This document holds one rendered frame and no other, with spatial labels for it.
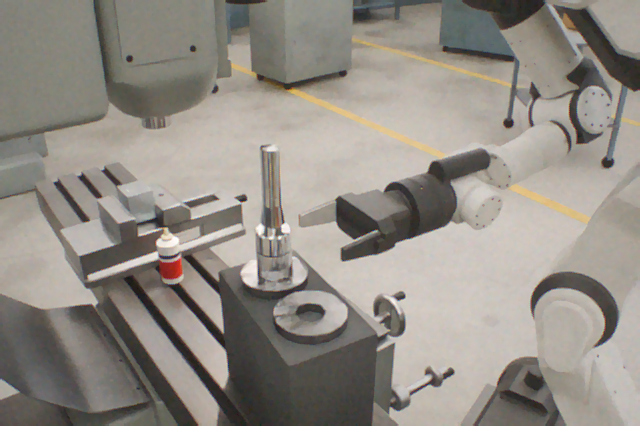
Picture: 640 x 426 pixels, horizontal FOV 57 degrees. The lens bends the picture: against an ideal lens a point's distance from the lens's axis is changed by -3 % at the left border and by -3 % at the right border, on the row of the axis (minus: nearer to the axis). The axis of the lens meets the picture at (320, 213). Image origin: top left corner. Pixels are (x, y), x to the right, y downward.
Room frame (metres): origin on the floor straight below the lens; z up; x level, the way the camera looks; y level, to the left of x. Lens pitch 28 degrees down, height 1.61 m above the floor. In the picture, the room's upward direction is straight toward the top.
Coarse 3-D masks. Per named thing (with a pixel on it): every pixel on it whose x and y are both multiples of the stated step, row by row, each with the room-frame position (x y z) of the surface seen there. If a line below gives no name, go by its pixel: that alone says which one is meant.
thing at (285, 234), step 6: (258, 228) 0.68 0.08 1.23; (282, 228) 0.68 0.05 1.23; (288, 228) 0.68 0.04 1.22; (258, 234) 0.66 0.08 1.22; (264, 234) 0.66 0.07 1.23; (270, 234) 0.66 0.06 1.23; (276, 234) 0.66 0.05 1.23; (282, 234) 0.66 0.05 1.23; (288, 234) 0.66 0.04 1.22; (258, 240) 0.66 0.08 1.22; (264, 240) 0.65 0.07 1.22; (270, 240) 0.65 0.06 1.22; (276, 240) 0.65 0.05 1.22; (282, 240) 0.65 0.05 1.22
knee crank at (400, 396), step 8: (432, 368) 1.13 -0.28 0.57; (440, 368) 1.15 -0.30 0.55; (448, 368) 1.17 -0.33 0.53; (424, 376) 1.12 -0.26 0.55; (432, 376) 1.12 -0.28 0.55; (440, 376) 1.11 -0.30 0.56; (448, 376) 1.15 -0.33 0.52; (400, 384) 1.07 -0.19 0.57; (416, 384) 1.09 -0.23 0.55; (424, 384) 1.10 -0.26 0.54; (432, 384) 1.12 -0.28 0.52; (440, 384) 1.11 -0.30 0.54; (392, 392) 1.06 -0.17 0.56; (400, 392) 1.05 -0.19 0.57; (408, 392) 1.07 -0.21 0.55; (392, 400) 1.04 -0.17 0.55; (400, 400) 1.04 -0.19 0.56; (408, 400) 1.04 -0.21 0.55; (400, 408) 1.03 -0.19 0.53
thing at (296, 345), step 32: (224, 288) 0.68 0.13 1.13; (256, 288) 0.64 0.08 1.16; (288, 288) 0.64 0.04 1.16; (320, 288) 0.65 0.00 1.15; (224, 320) 0.69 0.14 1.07; (256, 320) 0.59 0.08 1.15; (288, 320) 0.57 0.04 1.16; (320, 320) 0.57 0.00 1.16; (352, 320) 0.59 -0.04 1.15; (256, 352) 0.59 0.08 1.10; (288, 352) 0.53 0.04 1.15; (320, 352) 0.53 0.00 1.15; (352, 352) 0.55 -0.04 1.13; (256, 384) 0.59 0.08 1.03; (288, 384) 0.51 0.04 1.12; (320, 384) 0.53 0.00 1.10; (352, 384) 0.55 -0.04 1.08; (256, 416) 0.60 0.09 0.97; (288, 416) 0.51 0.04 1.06; (320, 416) 0.52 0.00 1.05; (352, 416) 0.55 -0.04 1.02
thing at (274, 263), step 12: (288, 240) 0.66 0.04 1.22; (264, 252) 0.65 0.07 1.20; (276, 252) 0.65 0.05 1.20; (288, 252) 0.66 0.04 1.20; (264, 264) 0.65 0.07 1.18; (276, 264) 0.65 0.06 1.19; (288, 264) 0.66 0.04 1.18; (264, 276) 0.65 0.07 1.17; (276, 276) 0.65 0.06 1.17; (288, 276) 0.66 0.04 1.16
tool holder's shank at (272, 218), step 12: (276, 144) 0.68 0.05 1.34; (264, 156) 0.66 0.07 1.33; (276, 156) 0.67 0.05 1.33; (264, 168) 0.66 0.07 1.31; (276, 168) 0.67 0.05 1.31; (264, 180) 0.66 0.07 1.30; (276, 180) 0.66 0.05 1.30; (264, 192) 0.67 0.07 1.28; (276, 192) 0.66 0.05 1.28; (264, 204) 0.67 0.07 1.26; (276, 204) 0.66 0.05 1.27; (264, 216) 0.66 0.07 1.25; (276, 216) 0.66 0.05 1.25; (264, 228) 0.67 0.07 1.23; (276, 228) 0.66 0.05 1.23
